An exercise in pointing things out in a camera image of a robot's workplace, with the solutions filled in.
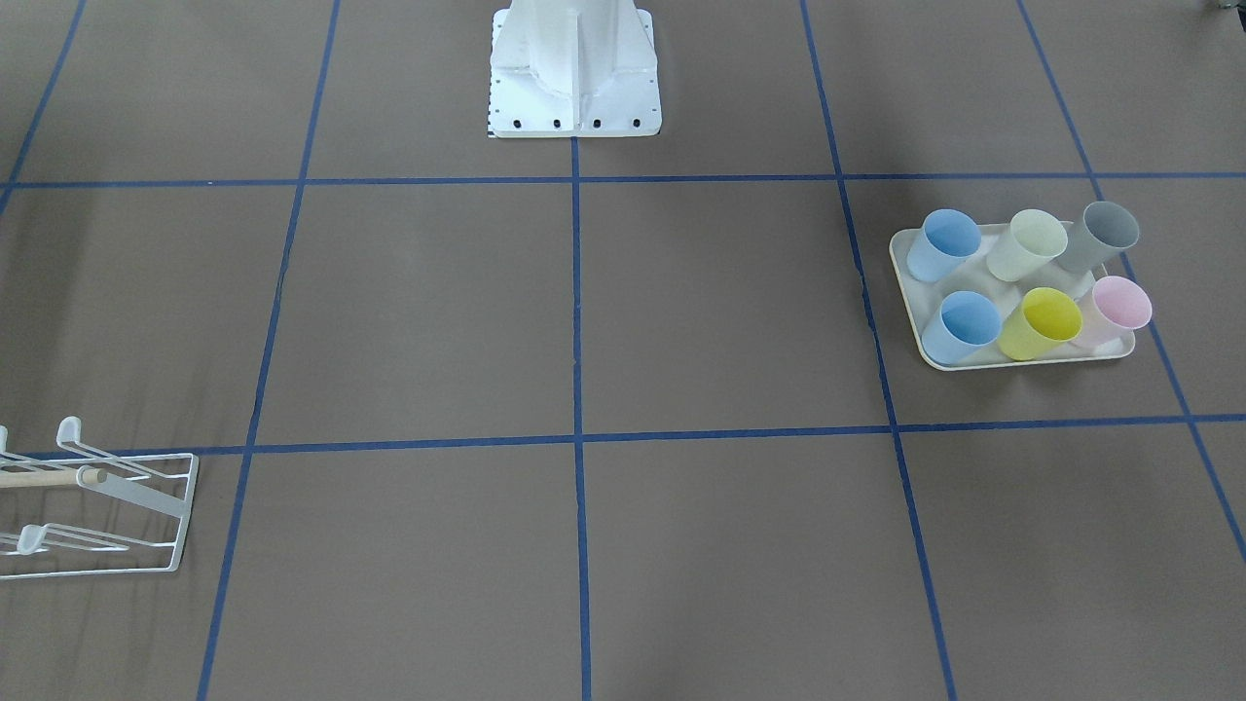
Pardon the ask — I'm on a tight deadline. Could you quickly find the wooden rack dowel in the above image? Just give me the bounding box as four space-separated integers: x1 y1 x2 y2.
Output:
1 467 110 489

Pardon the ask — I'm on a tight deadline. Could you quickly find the light blue cup front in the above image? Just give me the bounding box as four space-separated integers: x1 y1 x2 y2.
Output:
920 291 1003 365

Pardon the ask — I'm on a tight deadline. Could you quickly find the pink cup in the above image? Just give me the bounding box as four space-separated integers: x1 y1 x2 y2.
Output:
1072 276 1154 347

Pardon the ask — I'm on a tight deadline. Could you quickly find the cream white cup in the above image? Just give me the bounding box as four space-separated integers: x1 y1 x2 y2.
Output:
986 208 1068 281

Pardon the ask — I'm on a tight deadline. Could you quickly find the cream plastic tray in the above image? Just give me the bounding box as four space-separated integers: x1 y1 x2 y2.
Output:
888 223 1138 372

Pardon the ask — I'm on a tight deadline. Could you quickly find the yellow cup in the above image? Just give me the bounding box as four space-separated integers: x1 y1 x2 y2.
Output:
997 288 1082 362

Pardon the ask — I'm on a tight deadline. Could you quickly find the light blue cup rear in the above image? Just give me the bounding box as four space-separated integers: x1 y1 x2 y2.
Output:
906 208 982 283

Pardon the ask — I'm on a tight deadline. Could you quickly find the light blue cup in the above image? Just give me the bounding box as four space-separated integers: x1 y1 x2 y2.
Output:
906 208 982 283
920 291 1003 365

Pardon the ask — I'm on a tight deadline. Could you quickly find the grey cup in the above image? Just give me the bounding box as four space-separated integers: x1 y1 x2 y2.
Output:
1054 200 1141 274

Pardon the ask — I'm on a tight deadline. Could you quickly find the white wire cup rack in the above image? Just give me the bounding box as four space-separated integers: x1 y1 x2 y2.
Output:
2 416 201 581

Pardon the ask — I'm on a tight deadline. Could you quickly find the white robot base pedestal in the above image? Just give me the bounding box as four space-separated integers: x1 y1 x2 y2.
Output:
487 1 663 139

